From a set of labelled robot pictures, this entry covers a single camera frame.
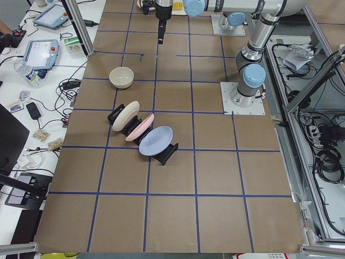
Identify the blue plate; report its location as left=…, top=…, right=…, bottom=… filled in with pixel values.
left=139, top=126, right=173, bottom=156

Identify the black cable bundle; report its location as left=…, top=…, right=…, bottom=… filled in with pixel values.
left=312, top=113, right=345, bottom=184

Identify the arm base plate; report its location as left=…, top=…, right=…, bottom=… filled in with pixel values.
left=211, top=15, right=245, bottom=37
left=220, top=82, right=265, bottom=115

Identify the teach pendant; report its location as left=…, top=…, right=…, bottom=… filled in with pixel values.
left=23, top=39, right=59, bottom=71
left=33, top=4, right=69, bottom=30

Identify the black monitor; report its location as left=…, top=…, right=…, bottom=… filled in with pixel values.
left=0, top=105, right=30, bottom=175

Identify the aluminium frame post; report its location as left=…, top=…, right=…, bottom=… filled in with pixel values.
left=61, top=0, right=94, bottom=57

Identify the black power adapter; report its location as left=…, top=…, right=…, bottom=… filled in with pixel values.
left=61, top=80, right=81, bottom=91

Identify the near teach pendant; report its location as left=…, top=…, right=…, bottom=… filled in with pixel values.
left=23, top=39, right=59, bottom=71

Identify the cream plate in rack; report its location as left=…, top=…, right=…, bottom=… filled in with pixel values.
left=112, top=100, right=140, bottom=132

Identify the far teach pendant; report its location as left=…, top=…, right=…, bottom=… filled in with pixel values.
left=33, top=4, right=69, bottom=30

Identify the white round plate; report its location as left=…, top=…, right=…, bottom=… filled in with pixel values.
left=137, top=0, right=143, bottom=9

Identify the black dish rack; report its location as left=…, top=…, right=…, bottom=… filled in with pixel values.
left=107, top=104, right=178, bottom=165

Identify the white bowl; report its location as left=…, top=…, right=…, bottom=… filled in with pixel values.
left=109, top=66, right=134, bottom=89

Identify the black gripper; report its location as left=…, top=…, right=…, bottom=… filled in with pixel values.
left=142, top=0, right=173, bottom=44

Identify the black phone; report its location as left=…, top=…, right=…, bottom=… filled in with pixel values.
left=26, top=102, right=42, bottom=120

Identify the white rectangular tray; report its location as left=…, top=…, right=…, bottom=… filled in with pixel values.
left=172, top=1, right=186, bottom=16

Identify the green white carton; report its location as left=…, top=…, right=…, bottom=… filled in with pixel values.
left=64, top=37, right=82, bottom=53

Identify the pink plate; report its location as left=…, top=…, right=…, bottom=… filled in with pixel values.
left=125, top=113, right=154, bottom=142

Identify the sliced yellow bread loaf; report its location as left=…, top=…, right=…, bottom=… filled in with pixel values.
left=172, top=2, right=183, bottom=11

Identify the crumpled white paper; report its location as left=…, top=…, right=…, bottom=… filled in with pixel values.
left=283, top=44, right=314, bottom=72

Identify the plastic water bottle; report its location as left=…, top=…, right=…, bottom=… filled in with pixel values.
left=14, top=60, right=42, bottom=88

